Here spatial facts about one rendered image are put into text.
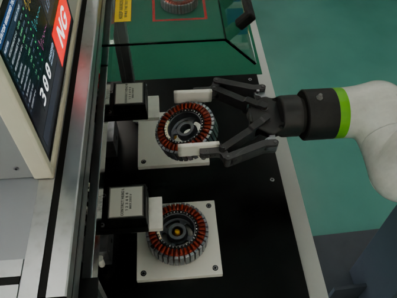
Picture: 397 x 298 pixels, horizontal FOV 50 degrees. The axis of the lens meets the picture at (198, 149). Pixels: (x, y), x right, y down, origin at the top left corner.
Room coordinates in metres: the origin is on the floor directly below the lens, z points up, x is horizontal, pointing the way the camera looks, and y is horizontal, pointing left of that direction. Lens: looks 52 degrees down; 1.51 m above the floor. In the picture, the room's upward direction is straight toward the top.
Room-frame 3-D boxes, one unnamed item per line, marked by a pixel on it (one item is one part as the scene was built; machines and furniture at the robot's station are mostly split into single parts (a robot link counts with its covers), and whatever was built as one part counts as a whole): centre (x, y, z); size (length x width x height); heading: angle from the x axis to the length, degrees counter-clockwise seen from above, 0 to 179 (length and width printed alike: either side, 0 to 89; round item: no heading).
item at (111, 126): (0.59, 0.20, 0.80); 0.07 x 0.05 x 0.06; 4
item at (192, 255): (0.36, 0.04, 0.80); 0.11 x 0.11 x 0.04
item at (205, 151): (0.43, -0.03, 0.93); 0.05 x 0.03 x 0.01; 96
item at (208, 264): (0.36, 0.04, 0.78); 0.15 x 0.15 x 0.01; 4
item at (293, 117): (0.52, -0.14, 0.94); 0.09 x 0.08 x 0.07; 95
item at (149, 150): (0.60, 0.06, 0.78); 0.15 x 0.15 x 0.01; 4
